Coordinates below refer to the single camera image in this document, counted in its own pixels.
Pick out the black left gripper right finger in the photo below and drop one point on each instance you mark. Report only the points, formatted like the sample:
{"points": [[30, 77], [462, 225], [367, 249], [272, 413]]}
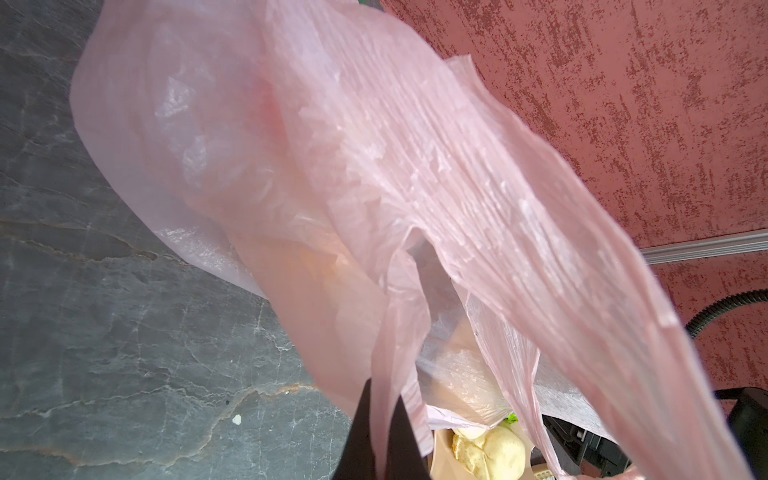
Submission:
{"points": [[404, 460]]}

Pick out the pink translucent plastic bag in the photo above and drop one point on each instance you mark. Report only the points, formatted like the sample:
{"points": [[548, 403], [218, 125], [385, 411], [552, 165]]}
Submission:
{"points": [[323, 154]]}

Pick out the pink faceted scalloped bowl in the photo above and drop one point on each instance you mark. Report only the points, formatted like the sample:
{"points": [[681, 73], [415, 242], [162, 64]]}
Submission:
{"points": [[444, 466]]}

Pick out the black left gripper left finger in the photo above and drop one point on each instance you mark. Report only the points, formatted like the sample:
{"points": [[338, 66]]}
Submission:
{"points": [[357, 461]]}

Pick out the aluminium left corner post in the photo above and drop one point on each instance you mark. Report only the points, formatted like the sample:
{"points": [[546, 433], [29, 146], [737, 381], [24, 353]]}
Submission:
{"points": [[726, 245]]}

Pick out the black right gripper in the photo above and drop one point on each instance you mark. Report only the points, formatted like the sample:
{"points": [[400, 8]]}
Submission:
{"points": [[583, 447]]}

